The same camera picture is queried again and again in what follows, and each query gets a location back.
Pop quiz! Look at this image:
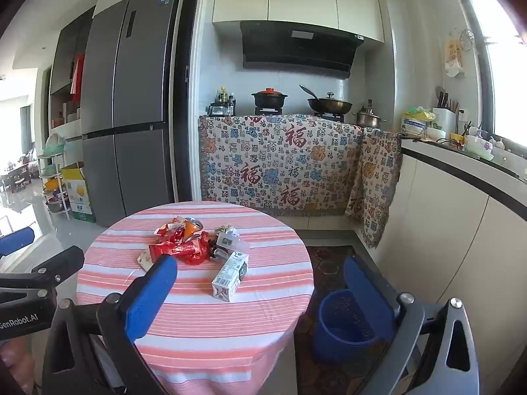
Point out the yellow green plastic bag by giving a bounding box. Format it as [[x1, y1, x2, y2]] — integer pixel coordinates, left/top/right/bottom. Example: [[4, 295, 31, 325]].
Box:
[[402, 107, 437, 123]]

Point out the hanging wall decoration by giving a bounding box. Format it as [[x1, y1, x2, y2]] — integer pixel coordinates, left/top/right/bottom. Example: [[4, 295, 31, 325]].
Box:
[[444, 29, 476, 78]]

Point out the window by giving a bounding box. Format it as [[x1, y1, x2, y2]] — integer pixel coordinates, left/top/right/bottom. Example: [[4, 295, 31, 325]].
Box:
[[463, 0, 527, 149]]

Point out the small printed cloth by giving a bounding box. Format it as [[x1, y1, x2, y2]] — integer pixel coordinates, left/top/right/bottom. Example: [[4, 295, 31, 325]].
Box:
[[345, 127, 402, 250]]

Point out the black door frame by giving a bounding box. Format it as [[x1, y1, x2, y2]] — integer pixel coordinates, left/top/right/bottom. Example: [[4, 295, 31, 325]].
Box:
[[173, 0, 205, 204]]

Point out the steel pot with lid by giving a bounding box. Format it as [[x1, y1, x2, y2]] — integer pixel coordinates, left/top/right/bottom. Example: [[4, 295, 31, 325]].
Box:
[[355, 106, 386, 128]]

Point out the dark wall shelf unit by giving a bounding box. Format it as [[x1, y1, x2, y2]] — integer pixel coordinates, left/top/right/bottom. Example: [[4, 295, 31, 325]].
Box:
[[49, 8, 96, 141]]

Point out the black range hood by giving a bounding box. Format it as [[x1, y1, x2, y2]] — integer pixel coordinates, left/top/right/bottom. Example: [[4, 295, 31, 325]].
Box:
[[240, 20, 365, 80]]

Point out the white bowl purple pattern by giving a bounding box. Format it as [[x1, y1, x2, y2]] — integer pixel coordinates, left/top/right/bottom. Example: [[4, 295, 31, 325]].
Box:
[[465, 134, 494, 161]]

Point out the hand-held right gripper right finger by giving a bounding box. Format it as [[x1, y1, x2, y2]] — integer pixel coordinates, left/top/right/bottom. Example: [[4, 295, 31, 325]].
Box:
[[343, 255, 484, 395]]

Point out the beige small packet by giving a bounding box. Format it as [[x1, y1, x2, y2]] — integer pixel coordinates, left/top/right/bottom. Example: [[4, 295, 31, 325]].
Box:
[[137, 249, 156, 272]]

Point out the grey refrigerator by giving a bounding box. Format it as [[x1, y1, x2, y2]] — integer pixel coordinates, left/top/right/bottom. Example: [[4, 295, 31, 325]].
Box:
[[80, 0, 184, 227]]

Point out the red white snack wrapper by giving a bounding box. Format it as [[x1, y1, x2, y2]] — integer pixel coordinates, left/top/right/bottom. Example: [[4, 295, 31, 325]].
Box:
[[154, 216, 186, 241]]

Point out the white kitchen counter cabinet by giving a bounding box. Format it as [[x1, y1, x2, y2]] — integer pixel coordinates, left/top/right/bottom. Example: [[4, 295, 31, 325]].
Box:
[[376, 136, 527, 395]]

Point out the white tiered rack with bowls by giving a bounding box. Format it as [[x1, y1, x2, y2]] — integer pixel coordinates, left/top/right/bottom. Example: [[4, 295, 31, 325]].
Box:
[[37, 136, 70, 221]]

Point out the white utensil holder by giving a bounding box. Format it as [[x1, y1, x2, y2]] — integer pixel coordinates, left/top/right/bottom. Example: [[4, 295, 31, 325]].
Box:
[[432, 86, 458, 134]]

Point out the blue plastic basket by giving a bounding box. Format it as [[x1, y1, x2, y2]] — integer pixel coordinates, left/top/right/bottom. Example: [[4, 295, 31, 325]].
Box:
[[312, 289, 379, 363]]

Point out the red hanging cloth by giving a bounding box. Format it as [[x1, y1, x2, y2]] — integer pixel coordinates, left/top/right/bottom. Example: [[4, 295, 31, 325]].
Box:
[[71, 53, 85, 103]]

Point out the large printed cloth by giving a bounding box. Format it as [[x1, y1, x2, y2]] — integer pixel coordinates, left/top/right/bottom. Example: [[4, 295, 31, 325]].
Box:
[[199, 114, 365, 217]]

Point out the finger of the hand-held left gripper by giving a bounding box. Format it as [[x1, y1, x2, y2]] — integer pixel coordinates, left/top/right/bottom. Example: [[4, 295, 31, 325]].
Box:
[[0, 246, 85, 303], [0, 229, 36, 258]]

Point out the red plastic bag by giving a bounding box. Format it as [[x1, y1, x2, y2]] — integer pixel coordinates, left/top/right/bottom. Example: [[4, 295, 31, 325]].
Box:
[[181, 234, 211, 265]]

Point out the cardboard box orange print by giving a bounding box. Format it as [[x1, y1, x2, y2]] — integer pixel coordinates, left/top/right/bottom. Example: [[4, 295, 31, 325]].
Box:
[[61, 162, 96, 223]]

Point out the orange crushed drink can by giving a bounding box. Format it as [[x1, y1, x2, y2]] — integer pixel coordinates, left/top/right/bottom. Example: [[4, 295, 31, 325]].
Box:
[[183, 217, 204, 243]]

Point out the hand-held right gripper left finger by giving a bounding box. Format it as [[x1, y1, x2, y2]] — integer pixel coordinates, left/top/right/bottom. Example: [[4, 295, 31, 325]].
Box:
[[42, 254, 179, 395]]

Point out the round striped-cloth table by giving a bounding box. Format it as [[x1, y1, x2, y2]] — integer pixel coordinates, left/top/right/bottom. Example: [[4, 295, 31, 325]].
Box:
[[76, 201, 314, 395]]

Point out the white milk carton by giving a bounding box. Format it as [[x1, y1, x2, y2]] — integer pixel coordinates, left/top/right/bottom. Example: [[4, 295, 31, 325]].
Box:
[[211, 251, 250, 302]]

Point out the dark wrapper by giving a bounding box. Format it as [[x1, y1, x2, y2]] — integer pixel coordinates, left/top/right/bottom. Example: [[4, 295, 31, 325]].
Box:
[[209, 244, 233, 262]]

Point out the dark wok with lid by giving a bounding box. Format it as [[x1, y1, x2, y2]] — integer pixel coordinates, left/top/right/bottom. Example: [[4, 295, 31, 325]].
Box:
[[299, 84, 353, 115]]

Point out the black clay pot orange lid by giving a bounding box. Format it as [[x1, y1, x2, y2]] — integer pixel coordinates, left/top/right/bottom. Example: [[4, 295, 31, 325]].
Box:
[[251, 88, 289, 110]]

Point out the white food container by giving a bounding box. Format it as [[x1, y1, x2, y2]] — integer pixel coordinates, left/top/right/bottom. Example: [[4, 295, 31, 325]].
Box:
[[401, 118, 429, 138]]

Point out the clear packet white label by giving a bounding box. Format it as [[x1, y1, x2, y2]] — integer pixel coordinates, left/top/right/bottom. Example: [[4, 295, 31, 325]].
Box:
[[216, 230, 251, 252]]

